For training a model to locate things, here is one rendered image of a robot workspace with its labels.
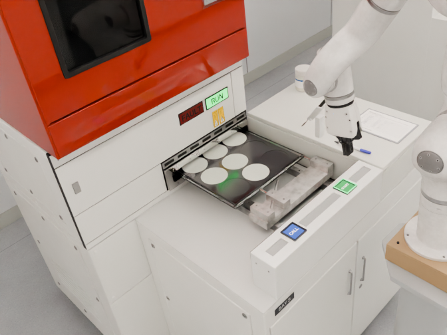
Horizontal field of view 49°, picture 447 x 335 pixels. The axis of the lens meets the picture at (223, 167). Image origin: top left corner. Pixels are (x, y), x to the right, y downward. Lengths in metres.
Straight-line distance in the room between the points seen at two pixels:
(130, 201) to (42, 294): 1.23
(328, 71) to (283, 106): 0.77
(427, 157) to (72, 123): 0.95
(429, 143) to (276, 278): 0.54
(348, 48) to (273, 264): 0.61
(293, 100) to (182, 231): 0.75
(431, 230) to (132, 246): 1.03
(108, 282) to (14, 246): 1.41
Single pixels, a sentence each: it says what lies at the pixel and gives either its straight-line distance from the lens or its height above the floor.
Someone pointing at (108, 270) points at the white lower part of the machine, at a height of 0.68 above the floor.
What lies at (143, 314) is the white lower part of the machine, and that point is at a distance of 2.13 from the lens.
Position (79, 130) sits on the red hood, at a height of 1.28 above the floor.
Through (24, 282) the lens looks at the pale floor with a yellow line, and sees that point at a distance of 2.98.
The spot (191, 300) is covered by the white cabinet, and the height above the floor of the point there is 0.57.
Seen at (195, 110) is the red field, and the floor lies 1.10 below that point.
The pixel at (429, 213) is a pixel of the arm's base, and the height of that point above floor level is 1.03.
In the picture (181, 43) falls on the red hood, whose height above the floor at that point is 1.39.
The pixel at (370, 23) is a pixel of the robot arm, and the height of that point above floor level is 1.53.
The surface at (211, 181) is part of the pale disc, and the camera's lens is 1.77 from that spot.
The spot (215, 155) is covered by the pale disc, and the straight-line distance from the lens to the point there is 1.90.
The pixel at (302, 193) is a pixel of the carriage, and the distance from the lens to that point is 1.72.
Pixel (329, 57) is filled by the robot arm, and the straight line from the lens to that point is 1.29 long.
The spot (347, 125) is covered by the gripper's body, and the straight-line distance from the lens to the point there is 1.44.
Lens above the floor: 2.00
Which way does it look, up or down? 37 degrees down
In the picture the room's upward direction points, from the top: 8 degrees counter-clockwise
